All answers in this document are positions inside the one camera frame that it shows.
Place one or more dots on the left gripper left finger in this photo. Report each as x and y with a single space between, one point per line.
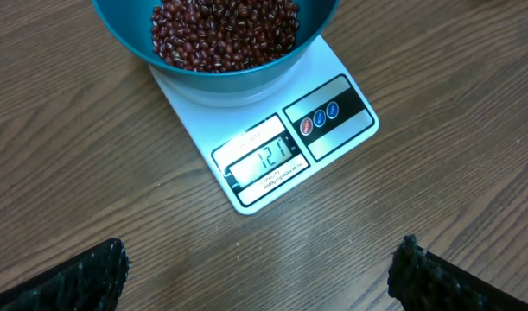
92 280

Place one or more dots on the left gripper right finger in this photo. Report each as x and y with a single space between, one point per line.
422 281

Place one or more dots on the white digital kitchen scale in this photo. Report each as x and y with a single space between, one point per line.
261 143

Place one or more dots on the blue metal bowl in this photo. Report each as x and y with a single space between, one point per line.
129 22

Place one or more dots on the red beans in bowl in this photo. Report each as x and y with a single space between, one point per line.
217 36

